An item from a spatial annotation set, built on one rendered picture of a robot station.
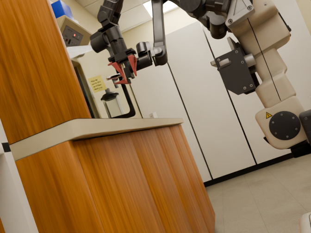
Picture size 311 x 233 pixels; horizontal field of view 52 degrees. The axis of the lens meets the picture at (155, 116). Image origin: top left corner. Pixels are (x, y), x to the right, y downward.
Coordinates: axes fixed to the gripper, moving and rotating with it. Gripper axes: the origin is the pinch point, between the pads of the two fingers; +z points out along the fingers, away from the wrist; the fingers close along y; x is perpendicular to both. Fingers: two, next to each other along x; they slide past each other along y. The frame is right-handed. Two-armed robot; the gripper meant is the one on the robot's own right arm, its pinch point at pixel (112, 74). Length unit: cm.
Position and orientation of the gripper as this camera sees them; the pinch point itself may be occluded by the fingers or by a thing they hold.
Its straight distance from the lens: 156.1
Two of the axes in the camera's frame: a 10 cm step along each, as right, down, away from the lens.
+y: -3.2, -9.4, 0.8
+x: -2.1, -0.1, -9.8
